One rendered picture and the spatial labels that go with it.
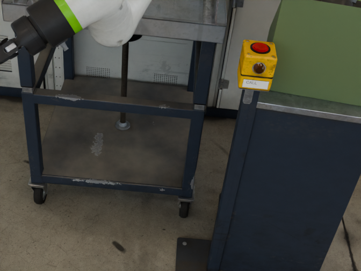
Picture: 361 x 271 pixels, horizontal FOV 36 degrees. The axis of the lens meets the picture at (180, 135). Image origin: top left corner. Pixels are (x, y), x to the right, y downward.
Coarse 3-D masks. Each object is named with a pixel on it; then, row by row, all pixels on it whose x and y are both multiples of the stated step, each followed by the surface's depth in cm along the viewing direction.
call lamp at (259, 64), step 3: (255, 63) 133; (258, 63) 133; (261, 63) 133; (252, 66) 134; (255, 66) 133; (258, 66) 133; (261, 66) 133; (264, 66) 134; (252, 69) 134; (255, 69) 133; (258, 69) 133; (261, 69) 133; (264, 69) 134; (255, 72) 134; (258, 72) 133; (261, 72) 133
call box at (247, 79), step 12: (252, 48) 135; (240, 60) 140; (252, 60) 133; (264, 60) 133; (276, 60) 133; (240, 72) 137; (252, 72) 135; (264, 72) 135; (240, 84) 138; (252, 84) 137; (264, 84) 137
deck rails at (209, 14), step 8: (16, 0) 152; (24, 0) 153; (208, 0) 163; (216, 0) 153; (208, 8) 159; (216, 8) 150; (208, 16) 156; (216, 16) 156; (208, 24) 153; (216, 24) 153
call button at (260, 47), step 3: (258, 42) 136; (252, 45) 135; (255, 45) 135; (258, 45) 135; (261, 45) 135; (264, 45) 135; (255, 48) 134; (258, 48) 134; (261, 48) 134; (264, 48) 134; (267, 48) 135; (258, 51) 134; (261, 51) 134; (264, 51) 134
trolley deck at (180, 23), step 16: (160, 0) 161; (176, 0) 162; (192, 0) 163; (224, 0) 165; (16, 16) 154; (144, 16) 153; (160, 16) 154; (176, 16) 155; (192, 16) 156; (224, 16) 157; (144, 32) 155; (160, 32) 155; (176, 32) 155; (192, 32) 155; (208, 32) 155; (224, 32) 154
